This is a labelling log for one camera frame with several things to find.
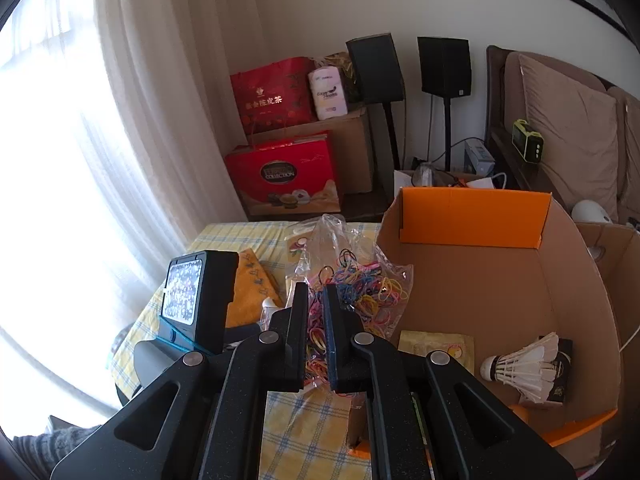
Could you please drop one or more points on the white curtain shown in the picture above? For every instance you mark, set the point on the white curtain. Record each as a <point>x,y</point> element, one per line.
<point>125,135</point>

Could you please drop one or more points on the orange cardboard box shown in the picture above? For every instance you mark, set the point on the orange cardboard box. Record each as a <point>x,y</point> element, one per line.
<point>500,300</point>

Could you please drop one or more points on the brown cardboard box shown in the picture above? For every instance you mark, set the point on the brown cardboard box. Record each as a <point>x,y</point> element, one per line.
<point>620,270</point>

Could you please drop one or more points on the clear sticker packet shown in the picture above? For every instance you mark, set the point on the clear sticker packet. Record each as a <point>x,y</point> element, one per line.
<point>297,247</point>

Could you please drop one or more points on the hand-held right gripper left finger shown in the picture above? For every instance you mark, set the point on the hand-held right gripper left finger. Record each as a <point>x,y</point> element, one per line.
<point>297,340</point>

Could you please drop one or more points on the green clock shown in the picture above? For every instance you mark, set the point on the green clock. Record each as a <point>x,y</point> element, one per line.
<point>527,140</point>

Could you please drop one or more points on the bag of coloured rubber bands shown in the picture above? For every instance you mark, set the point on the bag of coloured rubber bands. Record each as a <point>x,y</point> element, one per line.
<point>360,285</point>

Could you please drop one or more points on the white paper bag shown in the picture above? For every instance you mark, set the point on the white paper bag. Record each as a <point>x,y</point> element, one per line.
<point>406,182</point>

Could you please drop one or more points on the grey device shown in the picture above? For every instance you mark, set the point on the grey device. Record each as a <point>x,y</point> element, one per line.
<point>478,157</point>

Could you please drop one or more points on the white round object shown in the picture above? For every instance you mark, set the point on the white round object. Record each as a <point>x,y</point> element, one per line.
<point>592,212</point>

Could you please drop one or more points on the black speaker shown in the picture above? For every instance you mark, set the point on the black speaker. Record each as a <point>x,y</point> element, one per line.
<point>375,70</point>
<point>445,65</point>

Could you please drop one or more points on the black speaker stand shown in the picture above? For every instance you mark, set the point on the black speaker stand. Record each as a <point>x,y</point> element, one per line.
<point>448,130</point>
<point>391,135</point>

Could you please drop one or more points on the red gift bag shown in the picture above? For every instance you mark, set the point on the red gift bag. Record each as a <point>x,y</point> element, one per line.
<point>272,95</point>

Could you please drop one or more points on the person's left forearm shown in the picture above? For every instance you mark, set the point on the person's left forearm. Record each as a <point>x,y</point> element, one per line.
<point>55,442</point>

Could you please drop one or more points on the brown sofa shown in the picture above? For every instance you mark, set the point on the brown sofa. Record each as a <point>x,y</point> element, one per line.
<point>497,110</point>

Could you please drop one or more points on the orange printed cloth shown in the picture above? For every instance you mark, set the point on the orange printed cloth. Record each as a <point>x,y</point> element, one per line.
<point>250,290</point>

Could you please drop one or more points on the beige sofa cushion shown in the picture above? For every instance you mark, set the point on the beige sofa cushion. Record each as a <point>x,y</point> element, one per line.
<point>630,150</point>
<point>570,130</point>

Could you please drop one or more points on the white tissue pack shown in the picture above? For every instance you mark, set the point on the white tissue pack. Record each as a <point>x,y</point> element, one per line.
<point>327,92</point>

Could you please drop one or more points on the small black box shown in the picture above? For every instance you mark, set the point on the small black box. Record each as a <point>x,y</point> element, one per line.
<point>562,375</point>

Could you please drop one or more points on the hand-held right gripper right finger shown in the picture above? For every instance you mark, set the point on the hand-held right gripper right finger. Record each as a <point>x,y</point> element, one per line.
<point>332,345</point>

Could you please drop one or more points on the gold foil package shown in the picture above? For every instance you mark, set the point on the gold foil package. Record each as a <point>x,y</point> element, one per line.
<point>345,62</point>

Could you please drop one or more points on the large brown carton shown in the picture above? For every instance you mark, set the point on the large brown carton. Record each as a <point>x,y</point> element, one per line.
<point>352,155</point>

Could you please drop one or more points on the white feather shuttlecock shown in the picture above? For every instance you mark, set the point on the white feather shuttlecock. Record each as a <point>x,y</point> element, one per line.
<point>525,365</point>

